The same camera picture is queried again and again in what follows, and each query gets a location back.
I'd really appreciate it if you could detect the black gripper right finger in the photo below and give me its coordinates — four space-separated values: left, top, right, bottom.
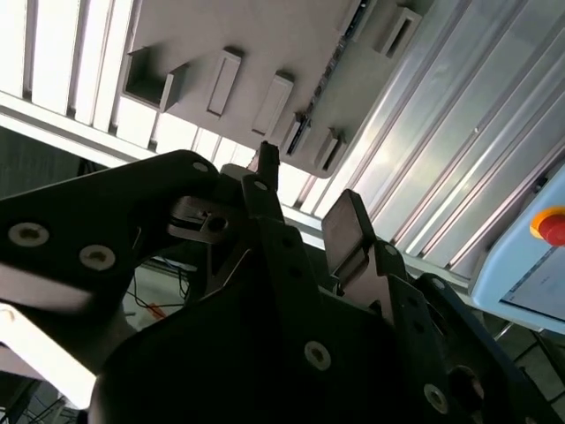
320 188 548 424

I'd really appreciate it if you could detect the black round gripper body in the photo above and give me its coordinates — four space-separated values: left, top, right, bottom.
87 238 425 424

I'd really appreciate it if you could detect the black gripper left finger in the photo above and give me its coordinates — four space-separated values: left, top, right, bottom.
0 140 335 373

